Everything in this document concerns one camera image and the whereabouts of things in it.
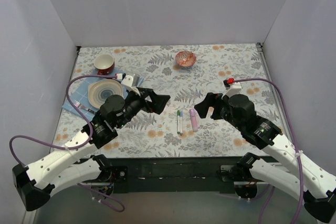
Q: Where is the pink highlighter pen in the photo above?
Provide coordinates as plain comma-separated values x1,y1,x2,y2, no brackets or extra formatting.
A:
189,108,198,132

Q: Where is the white pen with green tip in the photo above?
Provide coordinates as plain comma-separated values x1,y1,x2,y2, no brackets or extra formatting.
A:
176,116,181,135

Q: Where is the white pen with blue tip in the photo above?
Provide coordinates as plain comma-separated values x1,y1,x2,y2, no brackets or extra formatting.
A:
180,118,183,135

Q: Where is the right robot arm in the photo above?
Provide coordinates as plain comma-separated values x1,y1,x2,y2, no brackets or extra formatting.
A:
194,93,335,223

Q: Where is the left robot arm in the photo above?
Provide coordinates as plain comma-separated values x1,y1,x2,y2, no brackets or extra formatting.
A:
12,88,170,211

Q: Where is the floral tablecloth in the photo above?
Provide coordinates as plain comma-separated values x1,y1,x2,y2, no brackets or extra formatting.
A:
51,43,294,158

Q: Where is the orange patterned bowl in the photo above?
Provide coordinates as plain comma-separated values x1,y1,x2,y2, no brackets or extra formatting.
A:
175,51,196,68

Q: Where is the beige plate with blue rings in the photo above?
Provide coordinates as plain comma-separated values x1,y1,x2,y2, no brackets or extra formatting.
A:
88,80,124,109

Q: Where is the red ceramic mug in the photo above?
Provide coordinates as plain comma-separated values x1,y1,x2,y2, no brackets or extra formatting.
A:
94,54,115,75

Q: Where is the blue checked cloth napkin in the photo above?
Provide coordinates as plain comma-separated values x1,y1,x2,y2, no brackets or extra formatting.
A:
62,68,144,121

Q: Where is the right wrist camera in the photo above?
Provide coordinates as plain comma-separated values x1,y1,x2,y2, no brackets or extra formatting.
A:
223,78,242,98

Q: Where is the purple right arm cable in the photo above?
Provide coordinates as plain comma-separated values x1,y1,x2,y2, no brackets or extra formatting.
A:
227,78,305,224

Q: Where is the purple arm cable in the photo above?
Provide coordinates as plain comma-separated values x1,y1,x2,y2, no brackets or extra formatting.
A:
227,78,305,224
9,73,125,213

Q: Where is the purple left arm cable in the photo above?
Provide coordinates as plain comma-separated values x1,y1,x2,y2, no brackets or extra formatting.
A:
9,73,125,213

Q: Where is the black handled fork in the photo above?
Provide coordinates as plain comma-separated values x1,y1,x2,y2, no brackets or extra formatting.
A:
73,101,96,114

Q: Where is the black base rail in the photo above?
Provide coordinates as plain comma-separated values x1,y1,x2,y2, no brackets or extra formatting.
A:
47,155,300,195

